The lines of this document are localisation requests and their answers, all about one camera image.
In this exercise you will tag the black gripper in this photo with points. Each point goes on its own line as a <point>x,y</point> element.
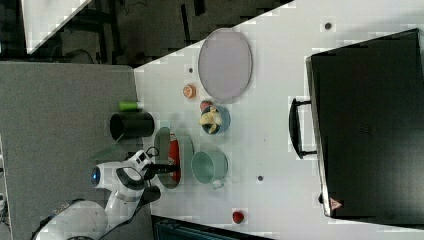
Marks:
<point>150,170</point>

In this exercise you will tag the red ketchup bottle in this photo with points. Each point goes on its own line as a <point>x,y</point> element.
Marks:
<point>174,156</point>

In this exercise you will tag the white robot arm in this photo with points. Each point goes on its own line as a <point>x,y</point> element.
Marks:
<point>125,190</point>

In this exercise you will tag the green oval strainer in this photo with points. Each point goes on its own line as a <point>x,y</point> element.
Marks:
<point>162,143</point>

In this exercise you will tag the mint green mug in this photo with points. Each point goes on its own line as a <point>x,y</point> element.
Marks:
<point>210,167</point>

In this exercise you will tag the black cylindrical cup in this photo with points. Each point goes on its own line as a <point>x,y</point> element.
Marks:
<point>129,125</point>

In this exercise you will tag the toy banana peel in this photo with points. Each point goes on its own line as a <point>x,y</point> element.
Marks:
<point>212,118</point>

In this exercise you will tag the green cylinder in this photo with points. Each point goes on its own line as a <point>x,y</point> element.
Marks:
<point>130,106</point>

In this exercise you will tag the toy strawberry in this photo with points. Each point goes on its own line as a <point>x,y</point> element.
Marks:
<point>204,104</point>

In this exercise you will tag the blue bowl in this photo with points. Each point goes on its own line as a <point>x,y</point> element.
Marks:
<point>225,120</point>

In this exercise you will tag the toy orange slice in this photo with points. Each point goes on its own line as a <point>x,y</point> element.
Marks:
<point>189,91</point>

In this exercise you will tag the small red toy fruit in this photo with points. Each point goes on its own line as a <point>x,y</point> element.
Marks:
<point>238,217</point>

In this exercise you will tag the round lilac plate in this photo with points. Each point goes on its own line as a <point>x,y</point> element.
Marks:
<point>225,65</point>

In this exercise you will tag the black microwave oven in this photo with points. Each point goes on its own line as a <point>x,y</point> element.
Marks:
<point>366,103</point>

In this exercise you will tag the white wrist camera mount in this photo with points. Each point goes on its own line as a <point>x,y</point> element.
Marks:
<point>140,157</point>

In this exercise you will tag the black table clamp post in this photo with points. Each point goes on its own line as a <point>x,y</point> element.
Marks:
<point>150,194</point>

